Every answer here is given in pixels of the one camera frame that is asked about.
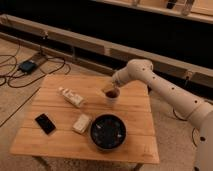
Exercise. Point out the black smartphone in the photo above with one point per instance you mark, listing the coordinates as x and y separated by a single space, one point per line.
45 123

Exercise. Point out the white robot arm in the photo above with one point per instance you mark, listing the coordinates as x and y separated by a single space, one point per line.
194 109

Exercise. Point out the black bowl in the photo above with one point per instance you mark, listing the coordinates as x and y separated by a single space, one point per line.
108 132

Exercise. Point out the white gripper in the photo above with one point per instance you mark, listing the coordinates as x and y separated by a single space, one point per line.
109 87

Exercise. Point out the white tube package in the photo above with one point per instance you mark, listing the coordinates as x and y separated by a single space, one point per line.
72 97

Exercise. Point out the wooden table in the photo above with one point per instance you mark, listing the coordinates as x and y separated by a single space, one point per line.
58 121

